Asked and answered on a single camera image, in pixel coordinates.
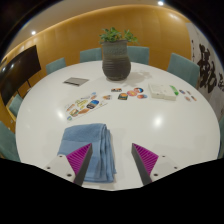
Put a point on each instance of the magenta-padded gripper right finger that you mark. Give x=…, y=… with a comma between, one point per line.
x=163, y=166

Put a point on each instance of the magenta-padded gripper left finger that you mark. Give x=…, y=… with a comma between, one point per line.
x=60, y=165

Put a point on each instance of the blue terry towel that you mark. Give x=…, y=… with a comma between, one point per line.
x=90, y=136

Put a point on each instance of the white sheet of colourful stickers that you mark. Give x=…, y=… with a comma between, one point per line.
x=83, y=106

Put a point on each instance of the small red and blue sticker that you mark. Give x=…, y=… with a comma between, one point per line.
x=142, y=96

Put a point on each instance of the flat white box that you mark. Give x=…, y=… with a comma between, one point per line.
x=160, y=91

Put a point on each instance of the round orange sticker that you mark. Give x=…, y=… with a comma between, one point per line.
x=132, y=93

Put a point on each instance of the black square sticker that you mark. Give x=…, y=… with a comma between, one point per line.
x=123, y=96

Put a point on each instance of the small orange sticker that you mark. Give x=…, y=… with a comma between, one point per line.
x=106, y=97

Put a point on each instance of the dark rectangular sticker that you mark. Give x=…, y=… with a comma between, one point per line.
x=116, y=89

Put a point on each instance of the teal chairs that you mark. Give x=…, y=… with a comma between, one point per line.
x=183, y=68

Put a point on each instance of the white calligraphy folding screen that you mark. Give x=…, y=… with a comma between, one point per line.
x=206, y=66

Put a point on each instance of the grey ribbed pot with plant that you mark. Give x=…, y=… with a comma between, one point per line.
x=116, y=63

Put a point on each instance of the round ceiling lights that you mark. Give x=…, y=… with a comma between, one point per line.
x=33, y=32

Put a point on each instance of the black wall screen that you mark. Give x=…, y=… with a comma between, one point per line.
x=20, y=73

